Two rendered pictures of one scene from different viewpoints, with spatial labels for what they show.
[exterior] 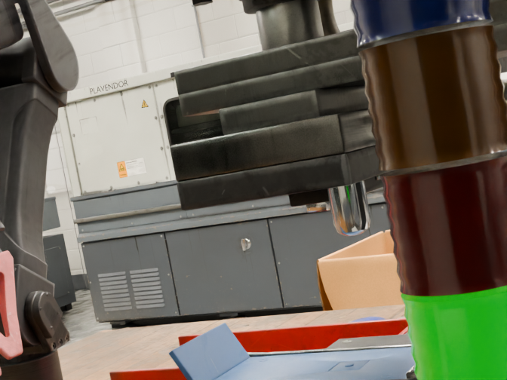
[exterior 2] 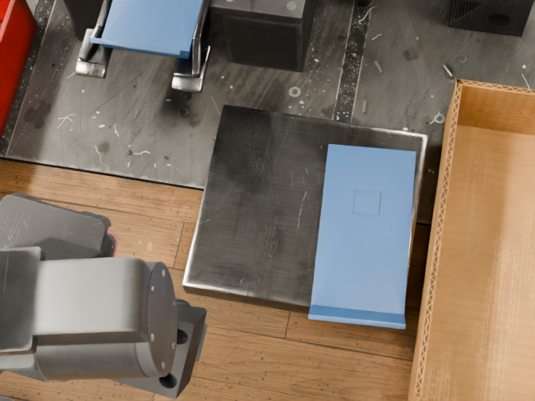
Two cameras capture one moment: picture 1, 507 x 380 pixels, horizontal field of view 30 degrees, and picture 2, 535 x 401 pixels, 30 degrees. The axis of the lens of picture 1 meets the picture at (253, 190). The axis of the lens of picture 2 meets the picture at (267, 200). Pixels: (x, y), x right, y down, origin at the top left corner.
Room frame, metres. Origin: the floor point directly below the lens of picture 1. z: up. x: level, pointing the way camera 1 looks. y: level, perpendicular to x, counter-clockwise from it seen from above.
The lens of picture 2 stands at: (0.61, 0.47, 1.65)
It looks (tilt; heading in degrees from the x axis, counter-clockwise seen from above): 67 degrees down; 259
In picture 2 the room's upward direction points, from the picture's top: 7 degrees counter-clockwise
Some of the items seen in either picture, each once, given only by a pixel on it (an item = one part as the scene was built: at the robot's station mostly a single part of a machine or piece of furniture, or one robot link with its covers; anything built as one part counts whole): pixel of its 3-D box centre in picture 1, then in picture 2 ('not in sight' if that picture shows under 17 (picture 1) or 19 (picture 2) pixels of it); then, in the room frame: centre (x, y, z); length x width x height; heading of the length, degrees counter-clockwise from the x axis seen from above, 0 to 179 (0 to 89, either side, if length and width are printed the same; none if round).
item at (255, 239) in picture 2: not in sight; (308, 212); (0.53, 0.18, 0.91); 0.17 x 0.16 x 0.02; 152
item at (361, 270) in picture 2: not in sight; (364, 231); (0.49, 0.22, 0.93); 0.15 x 0.07 x 0.03; 66
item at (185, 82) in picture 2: not in sight; (196, 48); (0.58, 0.05, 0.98); 0.07 x 0.02 x 0.01; 62
